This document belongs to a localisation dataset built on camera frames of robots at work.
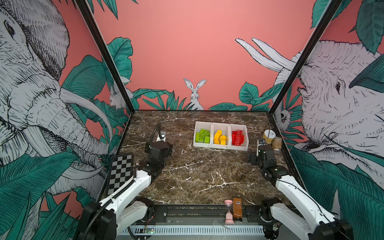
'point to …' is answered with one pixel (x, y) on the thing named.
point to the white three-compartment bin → (226, 128)
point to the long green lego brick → (203, 136)
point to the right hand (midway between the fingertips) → (256, 150)
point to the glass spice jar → (277, 143)
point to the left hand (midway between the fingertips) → (159, 139)
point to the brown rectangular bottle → (237, 208)
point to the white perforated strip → (226, 229)
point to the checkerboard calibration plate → (121, 171)
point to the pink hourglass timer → (229, 220)
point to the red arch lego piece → (237, 137)
